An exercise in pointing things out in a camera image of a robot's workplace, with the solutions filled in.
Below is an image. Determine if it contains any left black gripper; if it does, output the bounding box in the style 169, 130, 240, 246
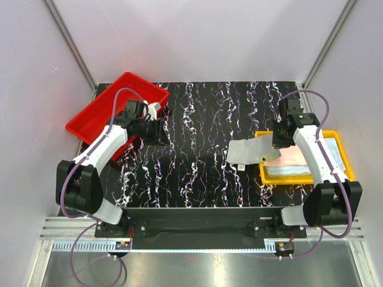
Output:
136, 117, 170, 146

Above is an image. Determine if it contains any pink towel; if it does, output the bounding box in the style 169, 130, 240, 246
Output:
263, 145, 307, 167

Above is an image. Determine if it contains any grey yellow frog towel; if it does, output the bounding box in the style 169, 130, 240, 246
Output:
226, 135, 281, 166

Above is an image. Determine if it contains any light blue towel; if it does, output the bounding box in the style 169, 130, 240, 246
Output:
264, 138, 346, 177

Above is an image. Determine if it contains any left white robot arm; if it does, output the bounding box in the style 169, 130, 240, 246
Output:
56, 100, 169, 237

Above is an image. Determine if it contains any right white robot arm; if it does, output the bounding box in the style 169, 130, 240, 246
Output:
271, 94, 362, 237

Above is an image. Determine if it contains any yellow plastic bin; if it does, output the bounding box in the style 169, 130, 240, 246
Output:
260, 130, 355, 185

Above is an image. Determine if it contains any red plastic bin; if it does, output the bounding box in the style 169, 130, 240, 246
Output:
66, 72, 169, 145

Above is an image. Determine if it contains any right connector box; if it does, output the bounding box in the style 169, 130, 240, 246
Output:
276, 242, 295, 254

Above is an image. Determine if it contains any connector box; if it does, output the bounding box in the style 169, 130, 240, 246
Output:
115, 241, 132, 251
276, 242, 295, 254

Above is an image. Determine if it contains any left connector box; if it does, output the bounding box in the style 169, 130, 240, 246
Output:
115, 241, 132, 251

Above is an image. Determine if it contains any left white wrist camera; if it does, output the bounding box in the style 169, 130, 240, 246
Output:
142, 100, 161, 121

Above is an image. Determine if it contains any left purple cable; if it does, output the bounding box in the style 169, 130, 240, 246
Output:
59, 88, 150, 285

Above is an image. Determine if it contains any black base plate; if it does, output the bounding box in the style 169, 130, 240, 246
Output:
95, 217, 307, 239

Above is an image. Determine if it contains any aluminium rail frame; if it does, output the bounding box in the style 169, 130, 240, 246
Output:
38, 216, 366, 240

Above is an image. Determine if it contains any white slotted cable duct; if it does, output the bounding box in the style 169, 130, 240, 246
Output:
52, 240, 129, 252

